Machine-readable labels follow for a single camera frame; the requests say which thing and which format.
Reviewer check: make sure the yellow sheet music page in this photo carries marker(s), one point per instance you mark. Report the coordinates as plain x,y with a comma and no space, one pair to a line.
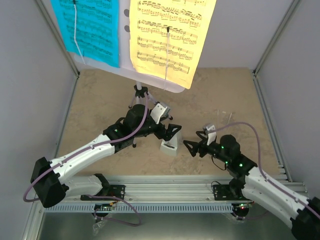
167,37

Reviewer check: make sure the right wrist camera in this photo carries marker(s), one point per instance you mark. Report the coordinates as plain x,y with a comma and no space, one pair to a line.
210,132

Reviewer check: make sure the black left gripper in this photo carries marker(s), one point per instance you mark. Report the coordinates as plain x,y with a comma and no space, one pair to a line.
166,136

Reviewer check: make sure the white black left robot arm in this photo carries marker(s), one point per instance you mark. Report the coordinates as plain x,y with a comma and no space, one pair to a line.
51,179

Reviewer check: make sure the black mounting plate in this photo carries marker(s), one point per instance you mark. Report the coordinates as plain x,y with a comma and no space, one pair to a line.
222,192
117,191

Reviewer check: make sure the grey slotted cable duct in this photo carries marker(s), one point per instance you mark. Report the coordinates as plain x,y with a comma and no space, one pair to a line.
145,208

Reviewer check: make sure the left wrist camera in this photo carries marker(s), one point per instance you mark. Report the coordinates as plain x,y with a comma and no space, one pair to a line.
160,110

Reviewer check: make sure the right circuit board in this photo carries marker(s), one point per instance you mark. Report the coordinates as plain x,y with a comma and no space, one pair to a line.
241,207

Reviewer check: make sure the white music stand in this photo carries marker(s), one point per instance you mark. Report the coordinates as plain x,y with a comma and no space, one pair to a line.
125,65

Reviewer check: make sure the left circuit board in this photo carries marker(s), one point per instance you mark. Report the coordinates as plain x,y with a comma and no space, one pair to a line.
105,207

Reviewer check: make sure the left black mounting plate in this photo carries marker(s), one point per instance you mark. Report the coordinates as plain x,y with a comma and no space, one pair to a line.
117,191

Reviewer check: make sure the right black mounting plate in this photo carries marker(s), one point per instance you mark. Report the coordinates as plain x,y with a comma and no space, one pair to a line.
222,192

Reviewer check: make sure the white metronome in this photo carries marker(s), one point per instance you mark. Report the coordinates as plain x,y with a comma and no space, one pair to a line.
172,147

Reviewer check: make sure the clear plastic bag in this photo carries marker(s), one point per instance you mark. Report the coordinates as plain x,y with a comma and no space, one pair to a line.
98,225

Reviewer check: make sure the clear metronome cover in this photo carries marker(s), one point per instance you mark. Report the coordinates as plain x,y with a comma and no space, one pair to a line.
223,117

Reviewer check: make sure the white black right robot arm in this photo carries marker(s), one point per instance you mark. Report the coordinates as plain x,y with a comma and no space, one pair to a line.
300,213

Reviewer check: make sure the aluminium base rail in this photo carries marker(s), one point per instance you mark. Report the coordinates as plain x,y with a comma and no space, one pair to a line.
162,188

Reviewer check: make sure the circuit board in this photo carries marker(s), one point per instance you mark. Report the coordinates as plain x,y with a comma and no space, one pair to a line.
105,207
241,207

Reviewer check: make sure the blue sheet music page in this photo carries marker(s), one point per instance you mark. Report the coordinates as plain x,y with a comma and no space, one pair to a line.
89,28

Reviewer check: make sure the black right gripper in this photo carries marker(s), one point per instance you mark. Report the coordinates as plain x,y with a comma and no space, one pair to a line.
196,145

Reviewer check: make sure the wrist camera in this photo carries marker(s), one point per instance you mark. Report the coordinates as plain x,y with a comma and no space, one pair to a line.
160,110
210,132

